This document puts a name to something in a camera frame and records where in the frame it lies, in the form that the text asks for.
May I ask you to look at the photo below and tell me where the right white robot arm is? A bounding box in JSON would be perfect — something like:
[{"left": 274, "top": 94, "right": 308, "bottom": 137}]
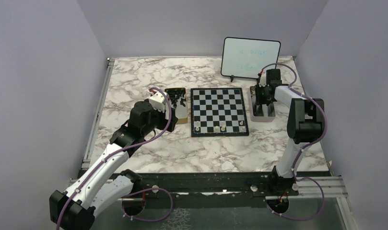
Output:
[{"left": 255, "top": 69, "right": 326, "bottom": 196}]

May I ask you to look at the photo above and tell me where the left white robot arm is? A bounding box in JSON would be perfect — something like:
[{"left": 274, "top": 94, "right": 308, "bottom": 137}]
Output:
[{"left": 49, "top": 98, "right": 177, "bottom": 230}]

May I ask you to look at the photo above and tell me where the black chess pieces pile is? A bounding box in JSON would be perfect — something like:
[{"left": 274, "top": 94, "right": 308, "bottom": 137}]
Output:
[{"left": 166, "top": 88, "right": 186, "bottom": 108}]

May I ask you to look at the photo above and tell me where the lilac tin tray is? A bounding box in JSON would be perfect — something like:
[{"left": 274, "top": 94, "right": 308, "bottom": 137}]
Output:
[{"left": 247, "top": 86, "right": 276, "bottom": 123}]

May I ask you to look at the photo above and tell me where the yellow tin tray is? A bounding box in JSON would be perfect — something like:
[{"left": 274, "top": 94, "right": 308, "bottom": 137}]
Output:
[{"left": 165, "top": 87, "right": 188, "bottom": 124}]

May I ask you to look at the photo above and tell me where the small whiteboard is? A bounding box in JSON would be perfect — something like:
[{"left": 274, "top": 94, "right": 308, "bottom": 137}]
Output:
[{"left": 220, "top": 37, "right": 281, "bottom": 79}]

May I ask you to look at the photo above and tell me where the black white chessboard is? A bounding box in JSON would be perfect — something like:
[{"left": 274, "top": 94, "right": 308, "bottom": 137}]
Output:
[{"left": 190, "top": 88, "right": 249, "bottom": 138}]

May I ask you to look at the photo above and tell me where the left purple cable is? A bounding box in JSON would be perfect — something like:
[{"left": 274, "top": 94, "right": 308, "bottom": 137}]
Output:
[{"left": 55, "top": 87, "right": 175, "bottom": 230}]

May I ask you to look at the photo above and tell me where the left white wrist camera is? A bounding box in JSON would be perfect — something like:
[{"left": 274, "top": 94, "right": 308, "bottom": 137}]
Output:
[{"left": 149, "top": 91, "right": 167, "bottom": 113}]

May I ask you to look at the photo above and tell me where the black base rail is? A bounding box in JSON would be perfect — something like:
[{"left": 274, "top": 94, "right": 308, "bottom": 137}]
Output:
[{"left": 78, "top": 171, "right": 347, "bottom": 210}]

